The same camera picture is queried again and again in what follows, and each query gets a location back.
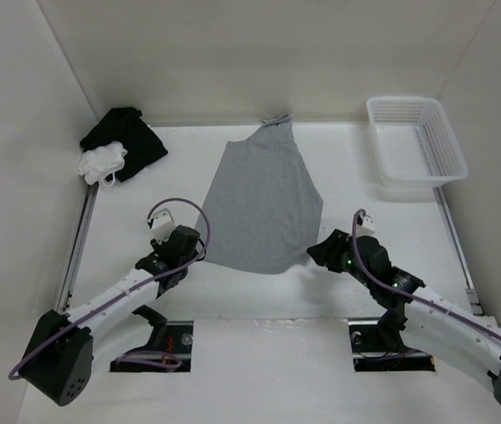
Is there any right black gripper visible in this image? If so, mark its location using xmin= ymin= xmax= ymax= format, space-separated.
xmin=306 ymin=229 xmax=374 ymax=289

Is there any grey tank top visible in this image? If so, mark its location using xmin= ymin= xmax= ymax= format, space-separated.
xmin=196 ymin=115 xmax=323 ymax=275

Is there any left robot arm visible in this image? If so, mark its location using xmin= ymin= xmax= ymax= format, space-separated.
xmin=11 ymin=225 xmax=205 ymax=406

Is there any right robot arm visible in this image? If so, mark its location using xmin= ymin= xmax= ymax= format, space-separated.
xmin=307 ymin=230 xmax=501 ymax=405

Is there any white folded tank top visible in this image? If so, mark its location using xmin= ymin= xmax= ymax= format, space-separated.
xmin=78 ymin=141 xmax=128 ymax=187

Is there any black folded tank top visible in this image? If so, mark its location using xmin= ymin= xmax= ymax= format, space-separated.
xmin=80 ymin=107 xmax=168 ymax=183

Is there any white plastic basket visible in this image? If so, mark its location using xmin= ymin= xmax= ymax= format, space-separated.
xmin=366 ymin=95 xmax=468 ymax=190

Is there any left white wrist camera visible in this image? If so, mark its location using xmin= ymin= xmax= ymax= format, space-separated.
xmin=147 ymin=208 xmax=177 ymax=244

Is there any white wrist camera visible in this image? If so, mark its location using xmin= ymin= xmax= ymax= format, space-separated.
xmin=147 ymin=208 xmax=177 ymax=244
xmin=355 ymin=212 xmax=376 ymax=236

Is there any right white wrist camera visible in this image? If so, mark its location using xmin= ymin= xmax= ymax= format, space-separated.
xmin=355 ymin=212 xmax=376 ymax=236

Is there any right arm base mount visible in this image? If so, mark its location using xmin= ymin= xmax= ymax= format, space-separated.
xmin=348 ymin=312 xmax=436 ymax=372

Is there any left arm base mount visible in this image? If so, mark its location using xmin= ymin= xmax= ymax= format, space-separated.
xmin=110 ymin=306 xmax=194 ymax=373

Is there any left aluminium table rail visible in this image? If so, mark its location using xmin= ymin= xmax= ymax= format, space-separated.
xmin=55 ymin=185 xmax=99 ymax=313

